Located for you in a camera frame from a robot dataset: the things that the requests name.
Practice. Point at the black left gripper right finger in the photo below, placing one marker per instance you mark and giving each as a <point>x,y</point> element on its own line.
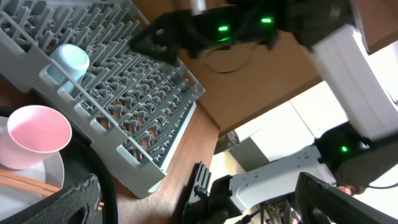
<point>320,202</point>

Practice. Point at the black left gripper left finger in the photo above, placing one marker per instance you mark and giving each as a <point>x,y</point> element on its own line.
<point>77,203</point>

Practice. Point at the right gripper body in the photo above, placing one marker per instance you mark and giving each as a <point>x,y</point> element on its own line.
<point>221,27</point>

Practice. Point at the pink plastic cup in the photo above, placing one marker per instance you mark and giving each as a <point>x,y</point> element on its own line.
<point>32,134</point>

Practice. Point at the light blue plastic cup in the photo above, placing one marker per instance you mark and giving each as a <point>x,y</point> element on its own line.
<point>72,59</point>

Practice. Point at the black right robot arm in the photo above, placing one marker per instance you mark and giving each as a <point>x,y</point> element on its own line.
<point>355,153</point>

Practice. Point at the grey dishwasher rack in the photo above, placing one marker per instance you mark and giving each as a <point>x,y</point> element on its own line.
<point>134,109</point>

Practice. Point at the grey round plate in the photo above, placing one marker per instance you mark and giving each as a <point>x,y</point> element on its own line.
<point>49,171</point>

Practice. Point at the wooden chopstick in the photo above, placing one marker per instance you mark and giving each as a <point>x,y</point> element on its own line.
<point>11,179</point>
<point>19,195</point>

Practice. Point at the black round tray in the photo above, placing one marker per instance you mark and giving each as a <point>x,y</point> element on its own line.
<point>79,161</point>

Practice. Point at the black base clamp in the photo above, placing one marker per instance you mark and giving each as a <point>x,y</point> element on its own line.
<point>202,196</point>

